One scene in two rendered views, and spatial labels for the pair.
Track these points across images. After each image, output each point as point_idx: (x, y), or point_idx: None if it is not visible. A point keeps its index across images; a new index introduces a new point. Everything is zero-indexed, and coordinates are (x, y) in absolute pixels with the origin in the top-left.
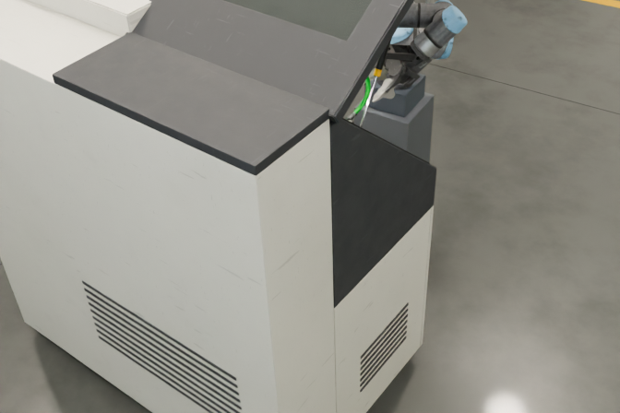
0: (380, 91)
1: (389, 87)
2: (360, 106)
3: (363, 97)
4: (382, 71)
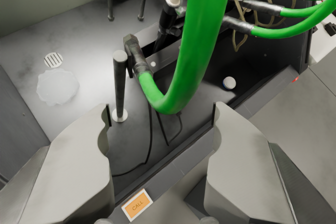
0: (76, 128)
1: (8, 184)
2: (146, 86)
3: (161, 94)
4: (208, 188)
